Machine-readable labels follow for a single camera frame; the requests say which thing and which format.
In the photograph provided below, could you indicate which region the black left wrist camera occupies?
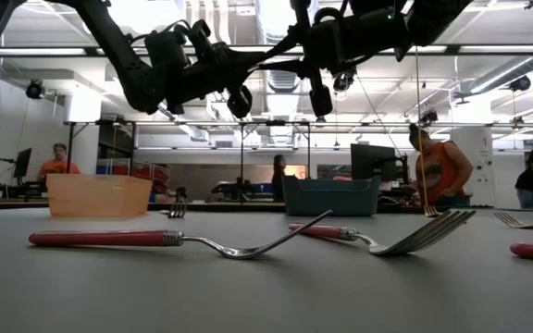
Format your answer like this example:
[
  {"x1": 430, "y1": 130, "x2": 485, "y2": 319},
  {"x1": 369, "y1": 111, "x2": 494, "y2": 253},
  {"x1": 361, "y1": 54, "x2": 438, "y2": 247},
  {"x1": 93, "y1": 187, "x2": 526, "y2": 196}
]
[{"x1": 144, "y1": 30, "x2": 190, "y2": 70}]

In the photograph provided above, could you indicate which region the yellow rope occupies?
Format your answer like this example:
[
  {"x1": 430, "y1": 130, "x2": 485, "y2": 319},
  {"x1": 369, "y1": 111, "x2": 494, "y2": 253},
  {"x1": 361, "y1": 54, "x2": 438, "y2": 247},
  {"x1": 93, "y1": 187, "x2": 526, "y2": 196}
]
[{"x1": 413, "y1": 45, "x2": 429, "y2": 209}]

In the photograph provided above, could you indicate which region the translucent orange plastic bin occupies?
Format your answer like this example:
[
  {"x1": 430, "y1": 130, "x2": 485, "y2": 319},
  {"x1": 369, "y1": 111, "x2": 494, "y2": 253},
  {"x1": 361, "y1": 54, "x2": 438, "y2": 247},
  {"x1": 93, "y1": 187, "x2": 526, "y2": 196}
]
[{"x1": 45, "y1": 173, "x2": 154, "y2": 218}]

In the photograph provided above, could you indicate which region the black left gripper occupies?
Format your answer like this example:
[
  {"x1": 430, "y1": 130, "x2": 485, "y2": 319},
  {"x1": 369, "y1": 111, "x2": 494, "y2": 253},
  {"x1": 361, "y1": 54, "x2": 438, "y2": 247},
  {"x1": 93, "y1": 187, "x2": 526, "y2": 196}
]
[{"x1": 164, "y1": 18, "x2": 270, "y2": 119}]

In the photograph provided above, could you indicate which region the black background cell frame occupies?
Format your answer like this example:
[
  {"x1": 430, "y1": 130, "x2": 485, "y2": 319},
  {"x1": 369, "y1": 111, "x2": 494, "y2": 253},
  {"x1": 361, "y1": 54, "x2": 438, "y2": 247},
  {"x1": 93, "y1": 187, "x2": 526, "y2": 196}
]
[{"x1": 64, "y1": 119, "x2": 533, "y2": 204}]

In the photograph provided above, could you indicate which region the black ceiling spotlight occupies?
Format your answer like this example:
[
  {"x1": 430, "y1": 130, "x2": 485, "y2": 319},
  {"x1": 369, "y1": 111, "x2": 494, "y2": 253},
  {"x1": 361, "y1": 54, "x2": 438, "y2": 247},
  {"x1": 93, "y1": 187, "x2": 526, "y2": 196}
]
[
  {"x1": 25, "y1": 79, "x2": 45, "y2": 101},
  {"x1": 333, "y1": 68, "x2": 356, "y2": 93},
  {"x1": 509, "y1": 74, "x2": 532, "y2": 93},
  {"x1": 419, "y1": 108, "x2": 439, "y2": 127}
]

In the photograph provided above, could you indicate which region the white pillar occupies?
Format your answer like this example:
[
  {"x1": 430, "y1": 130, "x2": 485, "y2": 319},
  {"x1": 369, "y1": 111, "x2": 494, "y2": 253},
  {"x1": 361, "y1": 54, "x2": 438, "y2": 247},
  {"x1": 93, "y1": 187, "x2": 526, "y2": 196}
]
[{"x1": 451, "y1": 127, "x2": 495, "y2": 210}]

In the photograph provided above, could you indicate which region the black monitor on arm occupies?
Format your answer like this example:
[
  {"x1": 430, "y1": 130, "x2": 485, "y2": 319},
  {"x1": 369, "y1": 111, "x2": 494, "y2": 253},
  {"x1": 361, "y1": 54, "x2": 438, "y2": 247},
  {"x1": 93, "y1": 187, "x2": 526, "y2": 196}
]
[{"x1": 12, "y1": 147, "x2": 33, "y2": 180}]

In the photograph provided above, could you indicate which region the blue crate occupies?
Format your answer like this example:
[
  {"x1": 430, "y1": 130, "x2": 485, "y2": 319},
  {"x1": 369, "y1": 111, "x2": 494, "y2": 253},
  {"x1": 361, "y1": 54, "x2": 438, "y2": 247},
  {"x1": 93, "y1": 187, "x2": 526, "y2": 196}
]
[{"x1": 219, "y1": 181, "x2": 277, "y2": 195}]

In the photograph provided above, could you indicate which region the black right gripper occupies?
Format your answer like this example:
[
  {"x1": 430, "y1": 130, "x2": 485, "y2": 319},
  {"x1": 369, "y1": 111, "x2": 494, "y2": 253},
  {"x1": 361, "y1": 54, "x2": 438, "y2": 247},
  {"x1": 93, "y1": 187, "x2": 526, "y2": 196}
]
[{"x1": 256, "y1": 0, "x2": 409, "y2": 118}]

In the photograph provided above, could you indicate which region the black desk monitor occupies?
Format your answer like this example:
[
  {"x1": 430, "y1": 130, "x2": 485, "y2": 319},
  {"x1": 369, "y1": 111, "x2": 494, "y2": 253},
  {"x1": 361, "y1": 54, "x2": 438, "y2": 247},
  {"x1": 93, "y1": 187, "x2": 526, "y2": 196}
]
[{"x1": 350, "y1": 142, "x2": 398, "y2": 181}]

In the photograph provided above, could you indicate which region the red parts shelf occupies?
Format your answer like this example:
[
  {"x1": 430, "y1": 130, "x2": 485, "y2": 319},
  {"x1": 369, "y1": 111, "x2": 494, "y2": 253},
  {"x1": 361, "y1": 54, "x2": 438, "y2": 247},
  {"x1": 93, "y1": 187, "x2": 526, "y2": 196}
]
[{"x1": 108, "y1": 159, "x2": 173, "y2": 193}]

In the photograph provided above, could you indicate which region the black overhead frame beam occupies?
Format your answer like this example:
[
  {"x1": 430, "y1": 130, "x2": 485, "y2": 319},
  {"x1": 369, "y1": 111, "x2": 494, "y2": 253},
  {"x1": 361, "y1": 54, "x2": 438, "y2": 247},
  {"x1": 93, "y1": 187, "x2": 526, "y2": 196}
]
[{"x1": 0, "y1": 43, "x2": 533, "y2": 57}]

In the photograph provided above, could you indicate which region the black table frame rail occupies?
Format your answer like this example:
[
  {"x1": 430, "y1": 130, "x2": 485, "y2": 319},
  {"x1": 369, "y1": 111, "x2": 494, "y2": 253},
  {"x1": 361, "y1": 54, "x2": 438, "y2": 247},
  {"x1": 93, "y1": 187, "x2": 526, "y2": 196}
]
[{"x1": 0, "y1": 198, "x2": 533, "y2": 214}]

